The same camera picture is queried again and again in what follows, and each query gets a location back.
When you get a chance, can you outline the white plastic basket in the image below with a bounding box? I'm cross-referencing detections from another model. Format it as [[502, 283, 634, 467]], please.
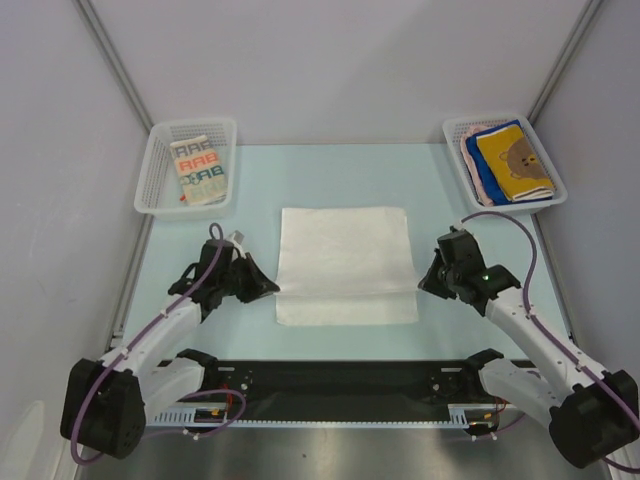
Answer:
[[442, 113, 569, 220], [134, 118, 237, 221]]

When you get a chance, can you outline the aluminium corner post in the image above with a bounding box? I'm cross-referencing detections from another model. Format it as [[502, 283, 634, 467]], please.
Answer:
[[527, 0, 605, 124], [71, 0, 153, 133]]

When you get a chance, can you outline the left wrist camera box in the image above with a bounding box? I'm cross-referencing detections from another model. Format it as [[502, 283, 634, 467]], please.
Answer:
[[225, 230, 246, 258]]

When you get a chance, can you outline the white slotted cable duct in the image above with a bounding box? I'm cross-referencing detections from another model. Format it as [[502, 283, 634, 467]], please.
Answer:
[[147, 404, 516, 431]]

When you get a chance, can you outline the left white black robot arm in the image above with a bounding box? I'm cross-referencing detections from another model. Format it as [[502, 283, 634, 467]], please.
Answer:
[[60, 231, 280, 465]]

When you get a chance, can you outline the left aluminium corner post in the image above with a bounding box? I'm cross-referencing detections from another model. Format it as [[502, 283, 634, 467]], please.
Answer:
[[71, 0, 153, 133]]

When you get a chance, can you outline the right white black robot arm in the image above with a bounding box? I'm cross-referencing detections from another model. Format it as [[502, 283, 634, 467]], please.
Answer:
[[418, 229, 639, 468]]

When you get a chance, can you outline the right white plastic basket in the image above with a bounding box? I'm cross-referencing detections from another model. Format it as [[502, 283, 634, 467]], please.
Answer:
[[442, 113, 569, 220]]

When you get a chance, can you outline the left white plastic basket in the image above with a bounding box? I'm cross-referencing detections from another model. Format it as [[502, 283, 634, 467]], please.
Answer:
[[134, 118, 237, 221]]

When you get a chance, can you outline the right aluminium corner post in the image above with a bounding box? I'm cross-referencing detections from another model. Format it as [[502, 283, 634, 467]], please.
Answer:
[[527, 0, 605, 124]]

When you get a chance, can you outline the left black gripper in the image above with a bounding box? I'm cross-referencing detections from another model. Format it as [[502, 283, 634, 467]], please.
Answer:
[[218, 252, 279, 304]]

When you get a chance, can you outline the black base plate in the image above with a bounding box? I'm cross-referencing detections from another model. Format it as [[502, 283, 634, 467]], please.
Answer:
[[199, 360, 506, 423]]

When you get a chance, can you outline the pink towel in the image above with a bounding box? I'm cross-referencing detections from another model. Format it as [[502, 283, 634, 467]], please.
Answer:
[[459, 124, 494, 207]]

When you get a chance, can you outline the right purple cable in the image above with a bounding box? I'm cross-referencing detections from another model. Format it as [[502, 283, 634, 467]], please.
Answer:
[[459, 210, 640, 474]]

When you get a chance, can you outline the printed letters towel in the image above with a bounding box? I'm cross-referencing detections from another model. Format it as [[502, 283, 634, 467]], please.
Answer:
[[170, 135, 227, 206]]

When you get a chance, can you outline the white towel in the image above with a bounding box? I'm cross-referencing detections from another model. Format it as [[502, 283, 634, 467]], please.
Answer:
[[276, 207, 418, 327]]

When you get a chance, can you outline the yellow brown bear towel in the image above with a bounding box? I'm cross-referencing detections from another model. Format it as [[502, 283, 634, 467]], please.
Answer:
[[475, 121, 555, 203]]

